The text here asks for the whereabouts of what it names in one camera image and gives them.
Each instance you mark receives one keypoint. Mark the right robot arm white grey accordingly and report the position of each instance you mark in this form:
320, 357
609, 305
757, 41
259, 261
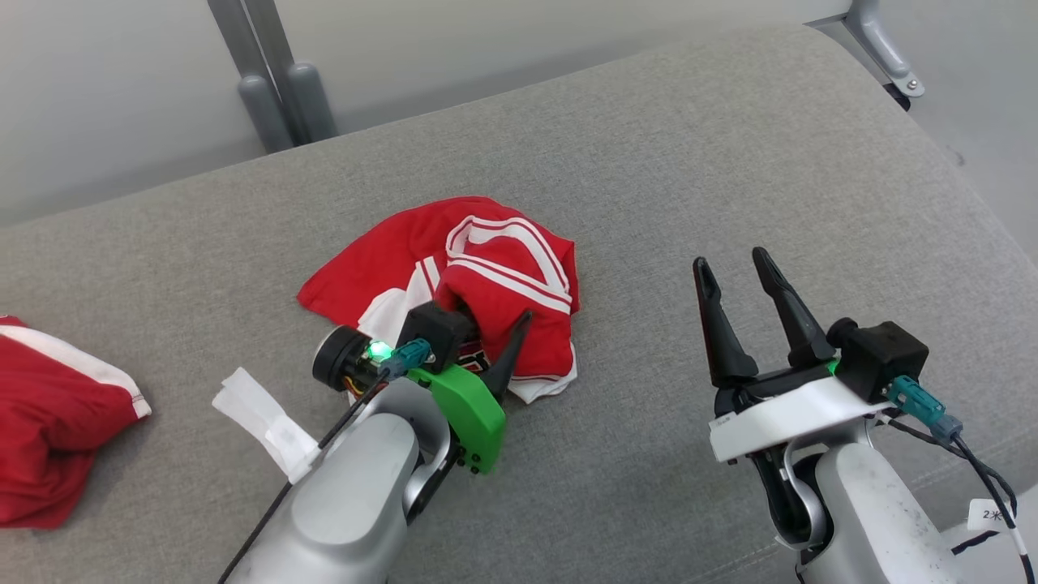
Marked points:
876, 519

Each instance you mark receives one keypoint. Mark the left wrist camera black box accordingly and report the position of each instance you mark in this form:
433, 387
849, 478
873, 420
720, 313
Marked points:
434, 332

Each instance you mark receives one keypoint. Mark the red jersey with white sleeves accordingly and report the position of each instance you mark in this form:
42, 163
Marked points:
495, 280

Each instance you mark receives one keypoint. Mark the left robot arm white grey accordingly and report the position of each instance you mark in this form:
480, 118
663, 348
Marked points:
349, 503

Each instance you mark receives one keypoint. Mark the grey partition post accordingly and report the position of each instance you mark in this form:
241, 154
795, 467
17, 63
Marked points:
263, 113
312, 101

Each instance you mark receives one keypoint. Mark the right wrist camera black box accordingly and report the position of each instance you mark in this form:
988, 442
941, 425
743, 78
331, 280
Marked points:
884, 357

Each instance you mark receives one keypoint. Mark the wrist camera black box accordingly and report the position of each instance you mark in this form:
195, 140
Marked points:
884, 357
434, 332

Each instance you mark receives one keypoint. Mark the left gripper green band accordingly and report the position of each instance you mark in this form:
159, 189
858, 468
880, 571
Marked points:
470, 422

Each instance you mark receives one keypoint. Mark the red shorts with white stripe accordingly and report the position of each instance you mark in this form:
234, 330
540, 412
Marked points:
49, 430

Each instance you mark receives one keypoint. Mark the grey metal partition foot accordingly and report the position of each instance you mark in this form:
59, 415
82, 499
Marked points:
880, 40

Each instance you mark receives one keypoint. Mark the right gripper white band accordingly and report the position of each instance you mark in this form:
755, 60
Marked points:
795, 418

